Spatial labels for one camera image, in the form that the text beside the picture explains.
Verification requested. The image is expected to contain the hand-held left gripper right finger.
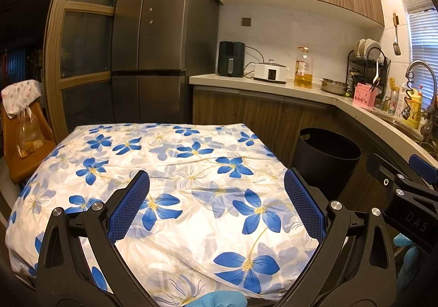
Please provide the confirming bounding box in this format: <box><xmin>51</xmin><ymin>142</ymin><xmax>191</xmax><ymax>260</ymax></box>
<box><xmin>281</xmin><ymin>167</ymin><xmax>399</xmax><ymax>307</ymax></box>

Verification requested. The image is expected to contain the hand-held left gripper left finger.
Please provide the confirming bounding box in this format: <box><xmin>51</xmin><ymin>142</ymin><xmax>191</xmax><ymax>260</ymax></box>
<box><xmin>36</xmin><ymin>169</ymin><xmax>158</xmax><ymax>307</ymax></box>

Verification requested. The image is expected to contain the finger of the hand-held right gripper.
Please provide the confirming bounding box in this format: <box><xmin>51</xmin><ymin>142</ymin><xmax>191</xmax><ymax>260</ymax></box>
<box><xmin>367</xmin><ymin>153</ymin><xmax>399</xmax><ymax>186</ymax></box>
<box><xmin>409</xmin><ymin>154</ymin><xmax>438</xmax><ymax>191</ymax></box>

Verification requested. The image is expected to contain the black trash bin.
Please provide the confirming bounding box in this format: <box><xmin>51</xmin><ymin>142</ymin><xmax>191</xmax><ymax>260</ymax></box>
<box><xmin>294</xmin><ymin>127</ymin><xmax>362</xmax><ymax>191</ymax></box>

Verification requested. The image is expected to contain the person's right hand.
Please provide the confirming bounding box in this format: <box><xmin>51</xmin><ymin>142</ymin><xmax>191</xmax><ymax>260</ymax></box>
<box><xmin>393</xmin><ymin>234</ymin><xmax>420</xmax><ymax>290</ymax></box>

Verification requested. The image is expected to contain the person's left hand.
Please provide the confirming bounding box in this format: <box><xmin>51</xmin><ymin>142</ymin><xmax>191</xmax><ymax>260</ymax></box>
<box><xmin>188</xmin><ymin>290</ymin><xmax>247</xmax><ymax>307</ymax></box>

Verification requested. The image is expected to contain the yellow detergent bottle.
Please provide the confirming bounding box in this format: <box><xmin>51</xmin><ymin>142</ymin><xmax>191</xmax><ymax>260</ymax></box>
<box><xmin>404</xmin><ymin>86</ymin><xmax>423</xmax><ymax>129</ymax></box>

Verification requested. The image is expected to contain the blue floral tablecloth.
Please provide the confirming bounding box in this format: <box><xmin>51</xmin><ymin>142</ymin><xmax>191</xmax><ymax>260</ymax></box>
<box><xmin>8</xmin><ymin>122</ymin><xmax>325</xmax><ymax>307</ymax></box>

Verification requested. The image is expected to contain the white bottle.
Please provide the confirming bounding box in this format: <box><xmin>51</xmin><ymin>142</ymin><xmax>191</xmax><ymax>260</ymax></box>
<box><xmin>395</xmin><ymin>83</ymin><xmax>409</xmax><ymax>118</ymax></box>

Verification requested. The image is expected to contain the pink plastic basket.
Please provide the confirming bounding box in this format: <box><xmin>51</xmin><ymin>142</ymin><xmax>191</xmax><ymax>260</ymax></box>
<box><xmin>353</xmin><ymin>84</ymin><xmax>379</xmax><ymax>108</ymax></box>

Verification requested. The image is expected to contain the metal bowl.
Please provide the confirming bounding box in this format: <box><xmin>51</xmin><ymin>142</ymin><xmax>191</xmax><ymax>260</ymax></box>
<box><xmin>320</xmin><ymin>78</ymin><xmax>350</xmax><ymax>95</ymax></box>

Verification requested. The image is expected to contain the wooden lower cabinet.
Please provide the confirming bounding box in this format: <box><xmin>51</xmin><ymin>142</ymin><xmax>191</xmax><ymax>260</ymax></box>
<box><xmin>192</xmin><ymin>85</ymin><xmax>411</xmax><ymax>212</ymax></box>

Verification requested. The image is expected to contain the metal kitchen faucet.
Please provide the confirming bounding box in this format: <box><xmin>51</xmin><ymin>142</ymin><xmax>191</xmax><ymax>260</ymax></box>
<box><xmin>405</xmin><ymin>60</ymin><xmax>438</xmax><ymax>143</ymax></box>

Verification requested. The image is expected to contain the orange chair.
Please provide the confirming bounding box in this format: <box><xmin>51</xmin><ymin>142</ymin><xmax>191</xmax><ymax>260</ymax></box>
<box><xmin>2</xmin><ymin>102</ymin><xmax>57</xmax><ymax>184</ymax></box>

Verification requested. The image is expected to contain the hanging metal spatula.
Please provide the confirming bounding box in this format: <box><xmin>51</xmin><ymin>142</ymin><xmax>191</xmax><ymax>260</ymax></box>
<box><xmin>392</xmin><ymin>13</ymin><xmax>402</xmax><ymax>55</ymax></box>

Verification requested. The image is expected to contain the clear bag of bread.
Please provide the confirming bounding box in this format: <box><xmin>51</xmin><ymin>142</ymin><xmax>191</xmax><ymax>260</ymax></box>
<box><xmin>16</xmin><ymin>105</ymin><xmax>45</xmax><ymax>159</ymax></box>

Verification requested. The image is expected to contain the cooking oil bottle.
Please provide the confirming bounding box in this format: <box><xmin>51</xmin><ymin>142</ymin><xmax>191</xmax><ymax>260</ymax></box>
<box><xmin>294</xmin><ymin>46</ymin><xmax>313</xmax><ymax>89</ymax></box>

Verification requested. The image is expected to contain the window blind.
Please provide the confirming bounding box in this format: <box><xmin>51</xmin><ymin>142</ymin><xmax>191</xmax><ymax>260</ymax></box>
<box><xmin>390</xmin><ymin>0</ymin><xmax>438</xmax><ymax>63</ymax></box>

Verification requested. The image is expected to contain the light stone countertop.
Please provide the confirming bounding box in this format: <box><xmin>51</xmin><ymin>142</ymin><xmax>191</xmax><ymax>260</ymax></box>
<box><xmin>189</xmin><ymin>74</ymin><xmax>428</xmax><ymax>157</ymax></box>

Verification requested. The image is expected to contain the white electric cooker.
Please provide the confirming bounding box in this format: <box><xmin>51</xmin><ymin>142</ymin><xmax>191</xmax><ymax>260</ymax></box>
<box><xmin>253</xmin><ymin>60</ymin><xmax>287</xmax><ymax>85</ymax></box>

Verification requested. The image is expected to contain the polka dot cloth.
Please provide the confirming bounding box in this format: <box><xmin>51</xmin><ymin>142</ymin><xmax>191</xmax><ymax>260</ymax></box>
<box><xmin>1</xmin><ymin>79</ymin><xmax>43</xmax><ymax>115</ymax></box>

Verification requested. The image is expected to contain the black air fryer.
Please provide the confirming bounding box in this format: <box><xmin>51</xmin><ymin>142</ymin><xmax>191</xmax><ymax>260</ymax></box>
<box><xmin>217</xmin><ymin>41</ymin><xmax>246</xmax><ymax>77</ymax></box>

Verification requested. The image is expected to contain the wooden framed glass door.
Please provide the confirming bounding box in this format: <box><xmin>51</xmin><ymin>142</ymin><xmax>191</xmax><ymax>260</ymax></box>
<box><xmin>44</xmin><ymin>0</ymin><xmax>148</xmax><ymax>143</ymax></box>

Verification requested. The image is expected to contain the dark steel refrigerator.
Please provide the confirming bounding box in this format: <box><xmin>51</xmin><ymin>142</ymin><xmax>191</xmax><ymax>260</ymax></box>
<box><xmin>111</xmin><ymin>0</ymin><xmax>220</xmax><ymax>124</ymax></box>

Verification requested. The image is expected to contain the black wire dish rack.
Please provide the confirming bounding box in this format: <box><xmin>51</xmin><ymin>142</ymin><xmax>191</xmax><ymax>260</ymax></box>
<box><xmin>347</xmin><ymin>38</ymin><xmax>391</xmax><ymax>106</ymax></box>

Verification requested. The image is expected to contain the black power cable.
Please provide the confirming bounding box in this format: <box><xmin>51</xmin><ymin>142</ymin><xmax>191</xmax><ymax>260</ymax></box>
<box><xmin>244</xmin><ymin>46</ymin><xmax>263</xmax><ymax>79</ymax></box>

